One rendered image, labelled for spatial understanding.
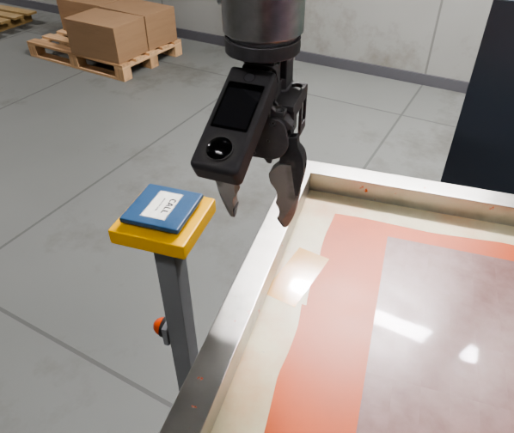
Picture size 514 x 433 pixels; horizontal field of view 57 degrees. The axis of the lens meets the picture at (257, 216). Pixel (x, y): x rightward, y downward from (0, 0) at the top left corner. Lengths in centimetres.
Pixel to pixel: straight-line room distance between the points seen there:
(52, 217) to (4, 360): 81
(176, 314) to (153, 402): 79
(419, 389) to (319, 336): 12
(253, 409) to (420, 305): 26
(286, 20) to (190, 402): 37
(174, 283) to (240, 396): 36
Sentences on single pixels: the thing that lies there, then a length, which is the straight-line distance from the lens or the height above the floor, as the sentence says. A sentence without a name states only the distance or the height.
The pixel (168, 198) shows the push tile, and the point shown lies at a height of 97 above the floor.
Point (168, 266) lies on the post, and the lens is 83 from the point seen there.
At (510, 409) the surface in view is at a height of 96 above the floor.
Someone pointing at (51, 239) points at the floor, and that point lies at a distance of 236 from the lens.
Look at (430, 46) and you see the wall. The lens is 378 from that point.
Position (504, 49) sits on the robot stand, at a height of 112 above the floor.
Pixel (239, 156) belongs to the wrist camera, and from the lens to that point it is 41.
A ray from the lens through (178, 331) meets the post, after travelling 96.
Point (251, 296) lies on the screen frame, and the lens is 58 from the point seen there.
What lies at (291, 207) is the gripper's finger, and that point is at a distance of 52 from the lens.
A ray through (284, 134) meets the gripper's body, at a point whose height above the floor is 120.
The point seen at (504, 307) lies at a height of 96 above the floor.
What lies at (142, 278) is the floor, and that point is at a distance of 204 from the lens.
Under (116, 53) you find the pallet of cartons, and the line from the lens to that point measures 379.
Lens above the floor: 142
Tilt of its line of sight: 39 degrees down
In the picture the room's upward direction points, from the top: straight up
